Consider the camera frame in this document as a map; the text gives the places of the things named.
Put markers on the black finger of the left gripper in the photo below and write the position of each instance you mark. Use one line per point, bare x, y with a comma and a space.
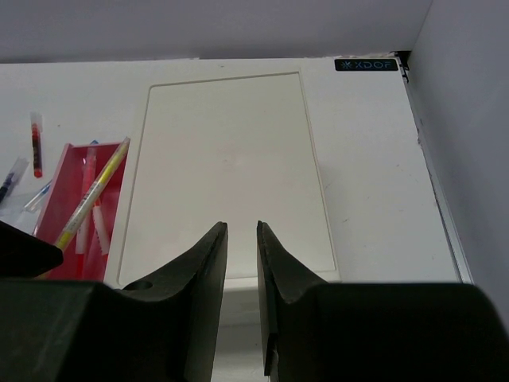
25, 256

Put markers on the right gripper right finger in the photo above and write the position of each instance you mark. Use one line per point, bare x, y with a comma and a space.
313, 330

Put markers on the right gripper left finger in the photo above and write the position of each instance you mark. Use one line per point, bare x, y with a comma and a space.
162, 327

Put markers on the pink drawer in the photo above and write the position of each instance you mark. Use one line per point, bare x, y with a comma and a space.
61, 201

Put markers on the blue pen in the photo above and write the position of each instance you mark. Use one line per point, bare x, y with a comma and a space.
35, 202
15, 174

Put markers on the red pen with cap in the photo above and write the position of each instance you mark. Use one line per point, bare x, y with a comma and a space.
36, 129

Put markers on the yellow highlighter pen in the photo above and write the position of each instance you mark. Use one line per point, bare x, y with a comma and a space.
92, 195

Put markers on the clear plastic document pouch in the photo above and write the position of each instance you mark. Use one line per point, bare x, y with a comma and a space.
12, 213

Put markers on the white drawer cabinet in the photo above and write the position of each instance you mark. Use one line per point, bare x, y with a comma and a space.
232, 148

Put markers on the xdof label sticker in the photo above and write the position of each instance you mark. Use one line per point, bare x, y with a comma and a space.
366, 65

